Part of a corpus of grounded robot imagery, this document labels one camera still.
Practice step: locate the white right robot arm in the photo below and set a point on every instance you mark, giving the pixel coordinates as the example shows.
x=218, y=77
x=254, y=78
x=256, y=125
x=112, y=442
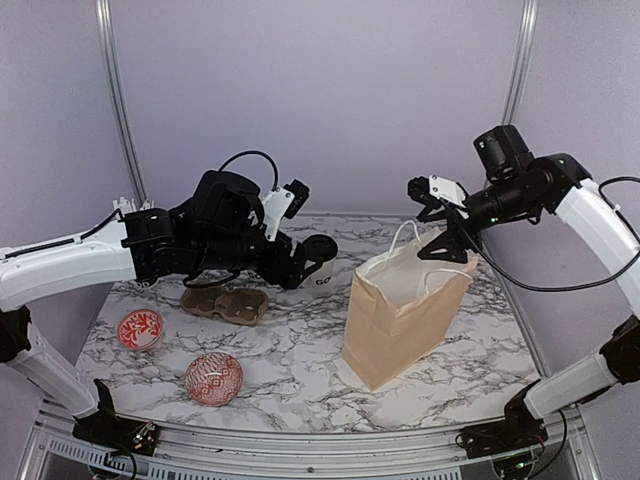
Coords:
x=566, y=190

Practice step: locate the red geometric pattern bowl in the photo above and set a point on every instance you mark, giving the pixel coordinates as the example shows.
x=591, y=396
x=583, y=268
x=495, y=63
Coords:
x=214, y=379

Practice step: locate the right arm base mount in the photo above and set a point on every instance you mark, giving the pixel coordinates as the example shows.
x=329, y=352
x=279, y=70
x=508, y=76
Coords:
x=497, y=437

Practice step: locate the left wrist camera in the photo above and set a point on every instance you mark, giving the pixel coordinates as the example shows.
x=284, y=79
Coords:
x=283, y=202

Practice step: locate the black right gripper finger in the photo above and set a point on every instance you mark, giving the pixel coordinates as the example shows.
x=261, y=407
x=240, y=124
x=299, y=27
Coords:
x=437, y=213
x=451, y=246

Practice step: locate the right aluminium frame post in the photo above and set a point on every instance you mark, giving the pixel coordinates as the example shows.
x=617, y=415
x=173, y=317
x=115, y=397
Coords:
x=522, y=61

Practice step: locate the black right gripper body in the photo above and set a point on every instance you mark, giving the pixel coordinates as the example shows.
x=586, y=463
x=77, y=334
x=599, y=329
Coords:
x=508, y=198

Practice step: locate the black cup with straws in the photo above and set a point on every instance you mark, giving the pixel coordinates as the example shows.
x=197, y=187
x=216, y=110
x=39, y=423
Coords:
x=132, y=205

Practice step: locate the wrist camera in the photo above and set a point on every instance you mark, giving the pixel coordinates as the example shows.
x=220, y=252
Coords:
x=433, y=192
x=283, y=202

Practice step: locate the brown paper bag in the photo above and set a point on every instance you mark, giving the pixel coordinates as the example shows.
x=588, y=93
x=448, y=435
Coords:
x=401, y=307

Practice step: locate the front aluminium rail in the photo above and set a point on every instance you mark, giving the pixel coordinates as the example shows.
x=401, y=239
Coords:
x=192, y=452

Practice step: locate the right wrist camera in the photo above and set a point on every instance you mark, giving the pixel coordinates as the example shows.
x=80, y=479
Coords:
x=433, y=192

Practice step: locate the aluminium frame post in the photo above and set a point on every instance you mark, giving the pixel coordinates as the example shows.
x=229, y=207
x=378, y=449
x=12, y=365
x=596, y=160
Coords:
x=110, y=59
x=522, y=61

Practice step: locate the white paper coffee cup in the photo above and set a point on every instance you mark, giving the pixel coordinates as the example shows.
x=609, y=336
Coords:
x=253, y=277

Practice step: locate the brown cardboard cup carrier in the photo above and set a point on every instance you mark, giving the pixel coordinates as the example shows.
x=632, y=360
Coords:
x=240, y=306

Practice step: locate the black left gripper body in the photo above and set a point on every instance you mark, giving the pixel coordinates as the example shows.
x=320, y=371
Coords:
x=224, y=250

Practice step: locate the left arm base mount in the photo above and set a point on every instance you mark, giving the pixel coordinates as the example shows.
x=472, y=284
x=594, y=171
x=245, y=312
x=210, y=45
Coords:
x=126, y=435

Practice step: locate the red floral pattern bowl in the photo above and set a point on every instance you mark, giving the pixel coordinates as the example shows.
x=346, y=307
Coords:
x=140, y=330

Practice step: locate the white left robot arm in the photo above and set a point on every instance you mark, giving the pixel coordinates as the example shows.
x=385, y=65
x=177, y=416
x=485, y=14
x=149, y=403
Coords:
x=41, y=270

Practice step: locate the left aluminium frame post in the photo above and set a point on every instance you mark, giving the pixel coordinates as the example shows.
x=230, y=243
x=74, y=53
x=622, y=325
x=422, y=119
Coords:
x=110, y=59

